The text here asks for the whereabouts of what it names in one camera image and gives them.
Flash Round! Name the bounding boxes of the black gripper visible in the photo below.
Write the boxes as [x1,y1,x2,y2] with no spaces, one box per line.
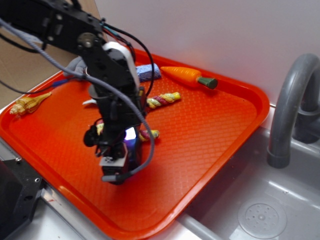
[83,119,138,185]

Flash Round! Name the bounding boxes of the black box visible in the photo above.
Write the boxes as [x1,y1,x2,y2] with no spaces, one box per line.
[125,137,142,171]

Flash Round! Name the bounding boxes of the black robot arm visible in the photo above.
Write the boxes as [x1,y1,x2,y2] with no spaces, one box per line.
[0,0,147,184]

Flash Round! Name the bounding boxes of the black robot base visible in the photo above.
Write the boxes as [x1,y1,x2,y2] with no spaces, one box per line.
[0,157,44,240]

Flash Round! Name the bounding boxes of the light blue cloth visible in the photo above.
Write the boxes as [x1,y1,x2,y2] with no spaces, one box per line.
[82,99,97,105]

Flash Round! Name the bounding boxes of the blue sponge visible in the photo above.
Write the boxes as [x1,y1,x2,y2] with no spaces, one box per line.
[136,63,161,83]

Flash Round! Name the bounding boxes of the grey plush toy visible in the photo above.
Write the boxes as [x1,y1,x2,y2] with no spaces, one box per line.
[66,56,87,74]

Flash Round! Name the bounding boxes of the red plastic tray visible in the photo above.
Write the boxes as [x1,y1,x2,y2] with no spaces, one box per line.
[0,75,270,240]

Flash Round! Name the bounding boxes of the yellow seashell toy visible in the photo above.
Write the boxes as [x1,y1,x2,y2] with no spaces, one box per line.
[9,92,52,116]

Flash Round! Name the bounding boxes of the orange toy carrot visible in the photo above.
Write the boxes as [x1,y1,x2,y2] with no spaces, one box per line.
[160,66,218,90]

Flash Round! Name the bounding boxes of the cardboard panel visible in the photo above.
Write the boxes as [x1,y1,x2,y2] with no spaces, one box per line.
[0,27,77,109]

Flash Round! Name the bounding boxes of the grey toy sink basin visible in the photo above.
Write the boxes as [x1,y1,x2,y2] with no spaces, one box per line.
[178,128,320,240]

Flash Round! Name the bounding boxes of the grey toy faucet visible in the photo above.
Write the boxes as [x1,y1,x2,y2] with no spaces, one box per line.
[267,53,320,169]

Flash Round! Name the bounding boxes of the multicolour twisted rope toy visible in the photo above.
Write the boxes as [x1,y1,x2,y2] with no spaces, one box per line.
[95,92,181,142]

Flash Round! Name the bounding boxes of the grey braided cable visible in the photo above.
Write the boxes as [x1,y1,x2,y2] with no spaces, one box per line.
[0,18,156,183]

